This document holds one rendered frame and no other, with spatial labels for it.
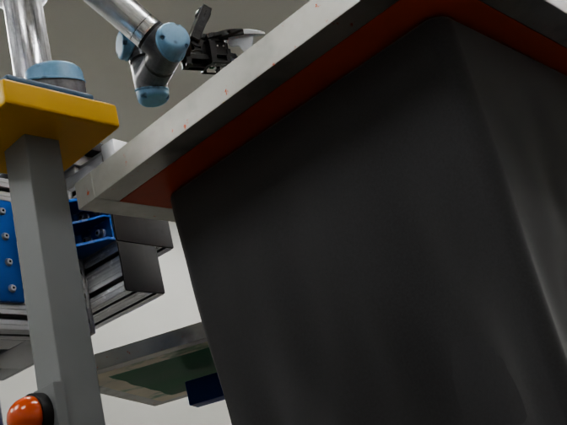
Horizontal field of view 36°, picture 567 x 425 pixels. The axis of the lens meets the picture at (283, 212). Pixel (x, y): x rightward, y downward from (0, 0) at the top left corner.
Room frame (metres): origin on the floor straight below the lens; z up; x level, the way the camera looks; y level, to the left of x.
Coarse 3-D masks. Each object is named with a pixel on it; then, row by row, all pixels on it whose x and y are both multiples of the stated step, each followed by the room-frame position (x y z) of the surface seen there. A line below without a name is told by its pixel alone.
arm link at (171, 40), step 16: (96, 0) 1.56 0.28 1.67; (112, 0) 1.56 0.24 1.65; (128, 0) 1.57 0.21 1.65; (112, 16) 1.58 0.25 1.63; (128, 16) 1.58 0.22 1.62; (144, 16) 1.59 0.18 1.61; (128, 32) 1.60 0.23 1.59; (144, 32) 1.60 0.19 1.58; (160, 32) 1.59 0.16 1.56; (176, 32) 1.60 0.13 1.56; (144, 48) 1.62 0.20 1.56; (160, 48) 1.61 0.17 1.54; (176, 48) 1.60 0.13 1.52; (144, 64) 1.68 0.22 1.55; (160, 64) 1.65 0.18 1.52; (176, 64) 1.67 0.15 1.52
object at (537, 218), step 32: (480, 64) 0.80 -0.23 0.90; (512, 64) 0.86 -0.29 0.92; (480, 96) 0.78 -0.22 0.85; (512, 96) 0.84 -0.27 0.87; (544, 96) 0.91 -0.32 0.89; (512, 128) 0.81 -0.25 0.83; (544, 128) 0.89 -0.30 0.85; (512, 160) 0.80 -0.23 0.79; (544, 160) 0.87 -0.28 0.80; (512, 192) 0.78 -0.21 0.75; (544, 192) 0.84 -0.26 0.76; (544, 224) 0.82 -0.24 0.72; (544, 256) 0.81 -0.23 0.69; (544, 288) 0.79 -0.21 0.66
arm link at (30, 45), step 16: (0, 0) 1.60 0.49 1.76; (16, 0) 1.58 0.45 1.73; (32, 0) 1.59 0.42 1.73; (16, 16) 1.58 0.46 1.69; (32, 16) 1.59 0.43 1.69; (16, 32) 1.58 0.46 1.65; (32, 32) 1.59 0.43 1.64; (16, 48) 1.58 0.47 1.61; (32, 48) 1.58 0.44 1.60; (48, 48) 1.62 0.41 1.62; (16, 64) 1.59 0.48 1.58; (32, 64) 1.58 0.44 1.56
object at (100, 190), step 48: (336, 0) 0.73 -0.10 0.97; (384, 0) 0.72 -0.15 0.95; (480, 0) 0.77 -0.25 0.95; (528, 0) 0.79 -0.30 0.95; (288, 48) 0.77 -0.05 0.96; (192, 96) 0.86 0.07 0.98; (240, 96) 0.83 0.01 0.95; (144, 144) 0.92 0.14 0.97; (192, 144) 0.92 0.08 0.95; (96, 192) 0.99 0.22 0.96
